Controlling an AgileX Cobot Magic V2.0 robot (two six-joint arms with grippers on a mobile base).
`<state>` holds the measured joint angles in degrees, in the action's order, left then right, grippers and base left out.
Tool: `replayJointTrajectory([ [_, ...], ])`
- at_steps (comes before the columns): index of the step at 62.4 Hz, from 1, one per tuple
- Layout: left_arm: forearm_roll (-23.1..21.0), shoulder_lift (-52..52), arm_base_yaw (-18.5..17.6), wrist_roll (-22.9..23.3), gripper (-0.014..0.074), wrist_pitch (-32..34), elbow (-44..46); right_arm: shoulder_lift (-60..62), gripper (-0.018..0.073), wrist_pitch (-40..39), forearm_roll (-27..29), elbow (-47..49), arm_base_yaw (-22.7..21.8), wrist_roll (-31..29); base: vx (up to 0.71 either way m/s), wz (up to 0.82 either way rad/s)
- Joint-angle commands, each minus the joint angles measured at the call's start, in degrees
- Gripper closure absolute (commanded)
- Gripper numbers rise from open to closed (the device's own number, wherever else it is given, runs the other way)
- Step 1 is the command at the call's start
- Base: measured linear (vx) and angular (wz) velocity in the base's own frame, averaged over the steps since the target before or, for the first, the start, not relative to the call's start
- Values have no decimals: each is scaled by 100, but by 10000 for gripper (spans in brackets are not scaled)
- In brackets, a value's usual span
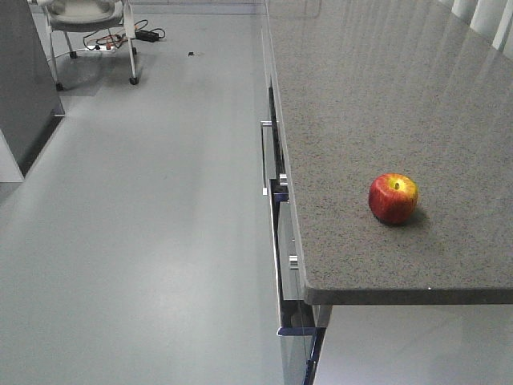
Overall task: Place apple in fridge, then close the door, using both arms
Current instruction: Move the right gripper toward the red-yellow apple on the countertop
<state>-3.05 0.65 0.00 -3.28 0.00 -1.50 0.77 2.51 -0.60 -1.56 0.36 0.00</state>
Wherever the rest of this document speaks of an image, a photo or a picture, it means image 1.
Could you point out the red yellow apple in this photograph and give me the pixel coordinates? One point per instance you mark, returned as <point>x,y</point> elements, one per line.
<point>393,198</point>

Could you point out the grey white office chair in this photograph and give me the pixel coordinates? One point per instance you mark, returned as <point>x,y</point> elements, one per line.
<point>87,16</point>

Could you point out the silver lower drawer handle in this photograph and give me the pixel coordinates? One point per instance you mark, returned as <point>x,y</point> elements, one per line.
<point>285,242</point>

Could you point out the silver drawer handle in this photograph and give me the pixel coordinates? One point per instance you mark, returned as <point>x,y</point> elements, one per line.
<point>285,242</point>
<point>273,161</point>

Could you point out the kitchen counter cabinet base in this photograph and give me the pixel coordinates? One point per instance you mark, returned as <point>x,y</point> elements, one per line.
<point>301,327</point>

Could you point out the black power adapter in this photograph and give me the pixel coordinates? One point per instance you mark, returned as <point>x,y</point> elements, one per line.
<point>147,36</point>

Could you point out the white power strip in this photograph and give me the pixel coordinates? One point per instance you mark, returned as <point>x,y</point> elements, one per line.
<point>106,48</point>

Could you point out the silver upper drawer handle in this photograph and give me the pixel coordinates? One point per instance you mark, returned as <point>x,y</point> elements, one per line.
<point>273,161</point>

